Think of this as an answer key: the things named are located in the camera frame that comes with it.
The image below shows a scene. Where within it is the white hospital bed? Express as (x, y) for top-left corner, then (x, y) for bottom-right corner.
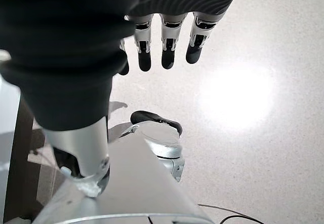
(0, 77), (21, 209)

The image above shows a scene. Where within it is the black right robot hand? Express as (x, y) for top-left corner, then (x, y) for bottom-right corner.
(0, 0), (246, 198)

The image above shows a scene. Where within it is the black cable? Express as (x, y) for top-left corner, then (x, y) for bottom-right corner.
(197, 203), (258, 224)

